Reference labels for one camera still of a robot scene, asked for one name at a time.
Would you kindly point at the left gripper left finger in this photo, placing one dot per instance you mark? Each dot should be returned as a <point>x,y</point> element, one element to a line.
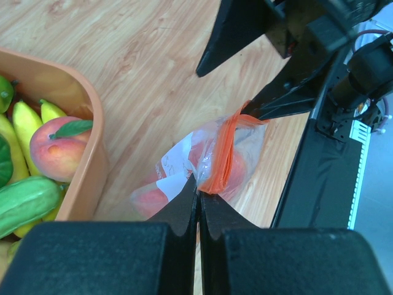
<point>156,256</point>

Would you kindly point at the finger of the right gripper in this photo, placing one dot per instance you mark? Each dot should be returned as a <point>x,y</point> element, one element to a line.
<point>238,23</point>
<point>293,91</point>

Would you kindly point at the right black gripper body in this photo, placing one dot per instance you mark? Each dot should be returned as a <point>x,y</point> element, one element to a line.
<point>309,33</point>

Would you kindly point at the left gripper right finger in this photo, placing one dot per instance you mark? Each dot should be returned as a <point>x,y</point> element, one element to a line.
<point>238,257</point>

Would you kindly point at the clear zip bag orange seal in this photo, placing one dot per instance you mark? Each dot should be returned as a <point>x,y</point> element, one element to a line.
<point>236,132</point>

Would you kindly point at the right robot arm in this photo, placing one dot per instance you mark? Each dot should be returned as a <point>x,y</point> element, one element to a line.
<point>368,76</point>

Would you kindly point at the fake peach in bag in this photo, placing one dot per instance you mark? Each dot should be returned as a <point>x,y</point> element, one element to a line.
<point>148,200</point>

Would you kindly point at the green fake cucumber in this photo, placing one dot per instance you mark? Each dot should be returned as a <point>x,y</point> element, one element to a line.
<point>26,201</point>

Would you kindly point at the fake peach right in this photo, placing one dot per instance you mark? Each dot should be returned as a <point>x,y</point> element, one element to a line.
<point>57,147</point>

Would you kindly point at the green fake bell pepper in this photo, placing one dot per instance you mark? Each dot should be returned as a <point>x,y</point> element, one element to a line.
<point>6,165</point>

